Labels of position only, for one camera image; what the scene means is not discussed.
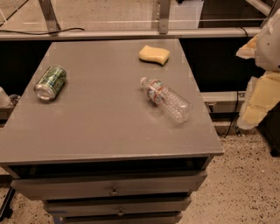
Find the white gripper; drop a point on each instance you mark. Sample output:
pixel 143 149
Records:
pixel 269 46

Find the clear plastic water bottle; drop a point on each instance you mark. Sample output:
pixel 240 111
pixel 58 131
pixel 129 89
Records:
pixel 174 105

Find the yellow sponge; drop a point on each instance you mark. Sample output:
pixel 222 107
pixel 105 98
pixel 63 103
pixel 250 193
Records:
pixel 154 54

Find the grey drawer cabinet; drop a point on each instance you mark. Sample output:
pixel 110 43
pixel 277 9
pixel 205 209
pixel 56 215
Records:
pixel 102 152

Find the green aluminium soda can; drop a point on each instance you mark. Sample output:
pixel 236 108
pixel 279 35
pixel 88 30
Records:
pixel 50 83

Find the white object at left edge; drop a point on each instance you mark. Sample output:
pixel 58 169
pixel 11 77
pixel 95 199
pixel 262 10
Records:
pixel 8 100

